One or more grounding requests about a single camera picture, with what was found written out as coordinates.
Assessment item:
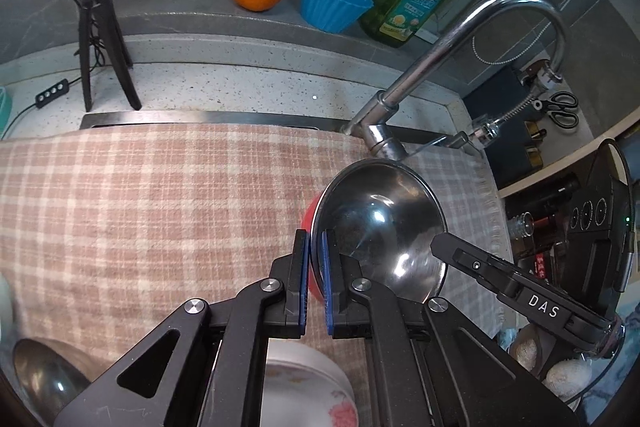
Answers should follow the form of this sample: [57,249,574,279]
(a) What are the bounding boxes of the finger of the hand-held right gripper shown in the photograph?
[430,234,521,298]

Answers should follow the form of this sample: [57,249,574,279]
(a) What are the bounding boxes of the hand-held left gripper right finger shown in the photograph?
[321,229,581,427]

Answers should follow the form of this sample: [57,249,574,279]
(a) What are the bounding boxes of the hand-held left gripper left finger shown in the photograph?
[52,229,309,427]

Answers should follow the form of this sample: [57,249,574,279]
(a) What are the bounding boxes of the red bowl steel inside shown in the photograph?
[299,158,448,305]

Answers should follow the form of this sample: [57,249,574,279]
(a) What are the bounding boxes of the white plate large pink roses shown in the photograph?
[262,347,358,427]

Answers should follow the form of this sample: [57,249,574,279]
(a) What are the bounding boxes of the large steel bowl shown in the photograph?
[12,338,93,427]

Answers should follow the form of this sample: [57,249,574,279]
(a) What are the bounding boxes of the pale green bowl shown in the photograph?
[0,272,13,343]

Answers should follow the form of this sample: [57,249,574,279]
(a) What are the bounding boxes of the cream knitted object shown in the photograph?
[545,359,593,400]
[510,337,544,370]

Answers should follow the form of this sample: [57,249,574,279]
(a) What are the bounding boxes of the black kitchen scissors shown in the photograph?
[532,91,580,129]

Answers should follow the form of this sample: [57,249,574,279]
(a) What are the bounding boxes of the checked beige cloth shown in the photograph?
[0,122,516,427]

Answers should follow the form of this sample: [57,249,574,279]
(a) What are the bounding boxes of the chrome kitchen faucet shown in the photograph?
[340,0,568,162]

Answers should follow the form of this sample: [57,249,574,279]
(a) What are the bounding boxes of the blue fluted silicone cup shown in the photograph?
[300,0,374,34]

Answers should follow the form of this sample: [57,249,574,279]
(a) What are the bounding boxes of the black tripod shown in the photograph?
[55,0,143,112]

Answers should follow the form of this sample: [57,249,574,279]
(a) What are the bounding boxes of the teal object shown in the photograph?
[0,87,13,138]

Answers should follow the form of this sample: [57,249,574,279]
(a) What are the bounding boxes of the chrome pull-out sprayer hose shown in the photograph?
[452,62,566,155]

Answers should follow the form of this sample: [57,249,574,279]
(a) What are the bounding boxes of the black cable inline control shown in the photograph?
[35,78,69,108]

